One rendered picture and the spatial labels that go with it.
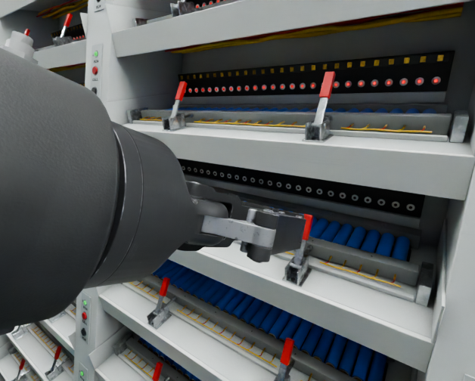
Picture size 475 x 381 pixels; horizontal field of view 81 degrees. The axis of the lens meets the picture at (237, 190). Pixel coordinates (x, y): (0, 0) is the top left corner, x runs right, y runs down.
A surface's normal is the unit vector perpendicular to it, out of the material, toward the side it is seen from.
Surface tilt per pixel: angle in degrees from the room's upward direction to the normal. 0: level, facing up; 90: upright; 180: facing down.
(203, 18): 109
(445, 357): 90
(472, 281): 90
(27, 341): 19
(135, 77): 90
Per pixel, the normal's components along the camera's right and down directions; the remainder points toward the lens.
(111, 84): 0.82, 0.17
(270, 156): -0.57, 0.36
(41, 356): -0.07, -0.92
